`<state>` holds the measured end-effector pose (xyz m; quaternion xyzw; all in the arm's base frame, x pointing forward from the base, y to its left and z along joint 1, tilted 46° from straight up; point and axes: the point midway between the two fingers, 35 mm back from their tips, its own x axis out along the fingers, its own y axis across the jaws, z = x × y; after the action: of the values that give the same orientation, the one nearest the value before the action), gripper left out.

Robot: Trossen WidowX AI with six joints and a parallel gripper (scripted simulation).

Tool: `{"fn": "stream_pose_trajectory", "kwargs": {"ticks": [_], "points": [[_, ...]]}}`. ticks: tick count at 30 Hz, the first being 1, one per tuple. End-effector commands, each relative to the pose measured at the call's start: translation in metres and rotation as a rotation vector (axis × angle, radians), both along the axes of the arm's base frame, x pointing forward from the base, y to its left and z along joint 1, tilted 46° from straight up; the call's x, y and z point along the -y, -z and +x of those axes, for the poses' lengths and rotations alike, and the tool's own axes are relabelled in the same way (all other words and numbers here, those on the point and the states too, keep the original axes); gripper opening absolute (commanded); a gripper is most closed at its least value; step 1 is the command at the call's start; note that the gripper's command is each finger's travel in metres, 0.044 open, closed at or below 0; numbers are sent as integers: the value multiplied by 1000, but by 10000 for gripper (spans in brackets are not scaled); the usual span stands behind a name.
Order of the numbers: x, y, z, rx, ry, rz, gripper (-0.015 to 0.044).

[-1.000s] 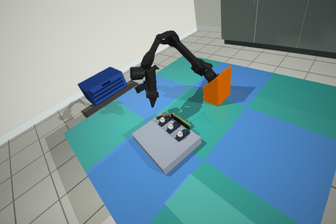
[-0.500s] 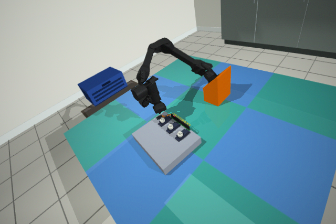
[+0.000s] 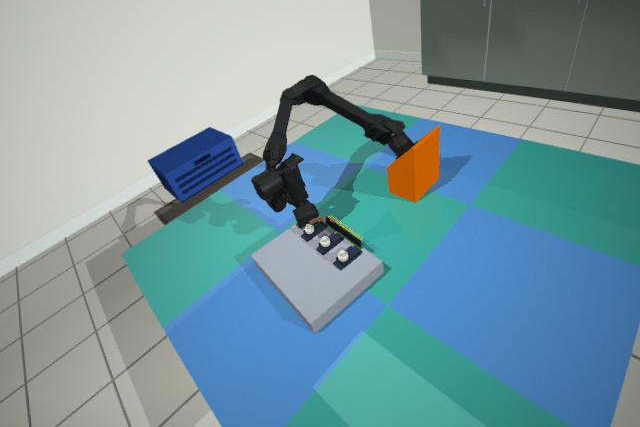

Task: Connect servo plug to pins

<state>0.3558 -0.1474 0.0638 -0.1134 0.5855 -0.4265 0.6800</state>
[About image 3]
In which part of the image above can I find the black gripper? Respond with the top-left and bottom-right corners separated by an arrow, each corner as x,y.
282,179 -> 319,224

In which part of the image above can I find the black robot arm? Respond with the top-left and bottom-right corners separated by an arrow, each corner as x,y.
251,75 -> 417,213

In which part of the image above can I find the black pin header strip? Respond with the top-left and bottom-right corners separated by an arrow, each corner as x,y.
325,217 -> 363,250

